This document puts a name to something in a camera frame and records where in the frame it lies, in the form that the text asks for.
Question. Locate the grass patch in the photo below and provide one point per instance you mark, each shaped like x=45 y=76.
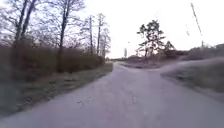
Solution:
x=200 y=75

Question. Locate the dark bushes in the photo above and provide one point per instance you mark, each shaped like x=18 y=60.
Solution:
x=203 y=52

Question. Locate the pine trees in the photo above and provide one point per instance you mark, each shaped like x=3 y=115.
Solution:
x=151 y=38

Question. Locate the row of bare trees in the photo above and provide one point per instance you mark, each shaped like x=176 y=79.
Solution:
x=63 y=26

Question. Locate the grass verge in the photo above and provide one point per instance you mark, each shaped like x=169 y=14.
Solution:
x=43 y=86

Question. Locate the grey asphalt path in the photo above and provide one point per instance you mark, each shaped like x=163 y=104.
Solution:
x=126 y=100

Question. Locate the leaning pole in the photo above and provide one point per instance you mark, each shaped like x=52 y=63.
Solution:
x=197 y=21

